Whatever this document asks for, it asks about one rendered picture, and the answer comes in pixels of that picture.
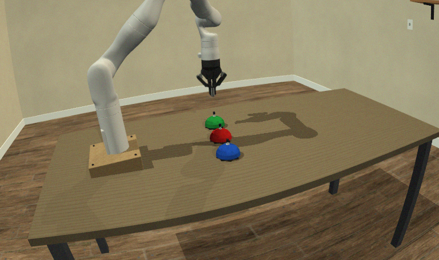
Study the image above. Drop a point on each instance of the white wall outlet plate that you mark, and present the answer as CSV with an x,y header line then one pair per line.
x,y
410,24

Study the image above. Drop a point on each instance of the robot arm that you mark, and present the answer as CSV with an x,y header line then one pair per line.
x,y
103,88

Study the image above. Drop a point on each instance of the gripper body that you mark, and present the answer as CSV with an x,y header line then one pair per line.
x,y
211,67

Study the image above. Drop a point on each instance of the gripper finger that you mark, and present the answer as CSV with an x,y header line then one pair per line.
x,y
206,81
218,81

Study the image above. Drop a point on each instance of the wooden wall shelf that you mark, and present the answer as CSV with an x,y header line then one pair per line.
x,y
427,1

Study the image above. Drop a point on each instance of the red bell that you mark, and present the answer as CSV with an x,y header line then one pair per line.
x,y
221,136

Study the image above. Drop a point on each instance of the blue bell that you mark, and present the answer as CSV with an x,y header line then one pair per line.
x,y
228,152

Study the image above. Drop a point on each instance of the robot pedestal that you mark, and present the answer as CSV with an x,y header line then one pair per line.
x,y
115,162

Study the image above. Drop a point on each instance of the brown wooden table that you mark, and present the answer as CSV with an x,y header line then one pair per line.
x,y
274,177

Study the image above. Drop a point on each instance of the green bell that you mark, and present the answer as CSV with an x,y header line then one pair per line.
x,y
214,123

